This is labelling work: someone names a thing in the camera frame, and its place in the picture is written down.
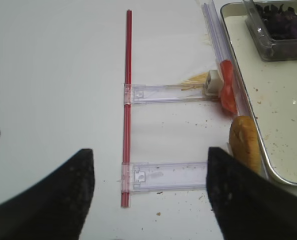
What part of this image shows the standing bun half left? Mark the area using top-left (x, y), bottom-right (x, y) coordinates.
top-left (228, 115), bottom-right (261, 175)

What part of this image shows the clear tomato pusher track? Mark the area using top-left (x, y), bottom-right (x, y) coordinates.
top-left (124, 83), bottom-right (219, 105)

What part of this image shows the shredded purple cabbage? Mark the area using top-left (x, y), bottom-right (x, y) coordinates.
top-left (255, 4), bottom-right (297, 41)

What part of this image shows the left clear divider rail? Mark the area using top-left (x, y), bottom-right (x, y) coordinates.
top-left (201, 0), bottom-right (269, 180)

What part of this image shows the white rectangular metal tray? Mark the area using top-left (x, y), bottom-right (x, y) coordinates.
top-left (220, 2), bottom-right (297, 186)

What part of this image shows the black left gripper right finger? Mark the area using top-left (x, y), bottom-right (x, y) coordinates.
top-left (206, 147), bottom-right (297, 240)

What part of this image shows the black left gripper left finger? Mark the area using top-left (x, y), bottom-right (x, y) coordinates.
top-left (0, 148), bottom-right (95, 240)

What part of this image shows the standing tomato slices left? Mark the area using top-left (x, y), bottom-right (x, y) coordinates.
top-left (220, 59), bottom-right (238, 115)

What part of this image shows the clear plastic salad container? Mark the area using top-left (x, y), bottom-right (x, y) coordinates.
top-left (243, 0), bottom-right (297, 62)

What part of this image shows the clear left bun pusher track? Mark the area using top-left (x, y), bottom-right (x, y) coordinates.
top-left (121, 161), bottom-right (207, 193)

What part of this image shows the left red rail strip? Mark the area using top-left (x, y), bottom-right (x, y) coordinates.
top-left (121, 9), bottom-right (133, 208)

